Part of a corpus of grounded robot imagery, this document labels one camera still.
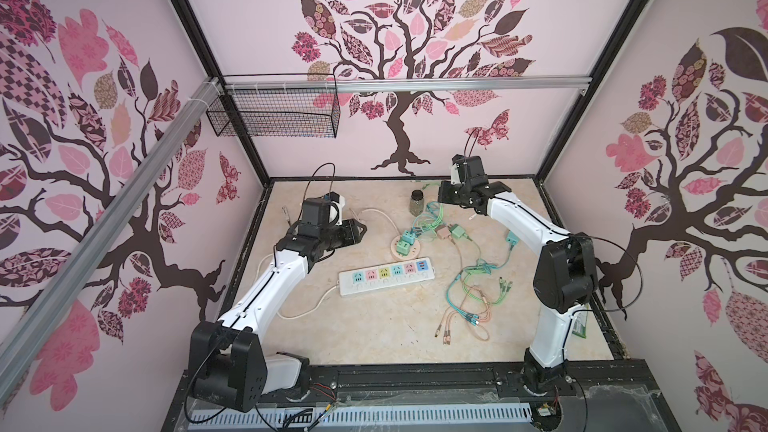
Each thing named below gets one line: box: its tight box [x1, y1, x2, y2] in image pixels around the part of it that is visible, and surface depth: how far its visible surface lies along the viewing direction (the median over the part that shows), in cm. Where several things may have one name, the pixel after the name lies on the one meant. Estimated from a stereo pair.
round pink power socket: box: [390, 236, 421, 261], surface depth 97 cm
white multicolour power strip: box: [337, 257, 436, 296], surface depth 92 cm
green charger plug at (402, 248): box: [395, 240, 411, 257], surface depth 94 cm
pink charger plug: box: [435, 224, 451, 239], surface depth 103 cm
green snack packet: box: [572, 311, 588, 339], surface depth 84 cm
